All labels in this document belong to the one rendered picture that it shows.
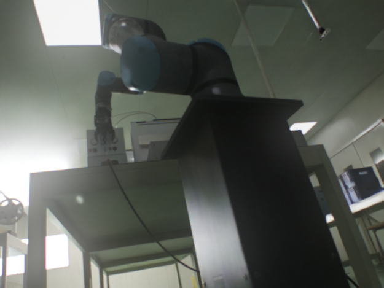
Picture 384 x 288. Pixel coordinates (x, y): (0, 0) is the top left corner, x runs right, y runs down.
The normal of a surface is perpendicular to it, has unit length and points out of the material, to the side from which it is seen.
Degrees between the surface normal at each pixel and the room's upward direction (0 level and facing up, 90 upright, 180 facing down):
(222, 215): 90
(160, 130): 90
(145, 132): 90
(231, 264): 90
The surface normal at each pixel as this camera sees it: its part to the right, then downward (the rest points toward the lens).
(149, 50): 0.37, -0.19
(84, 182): 0.18, -0.45
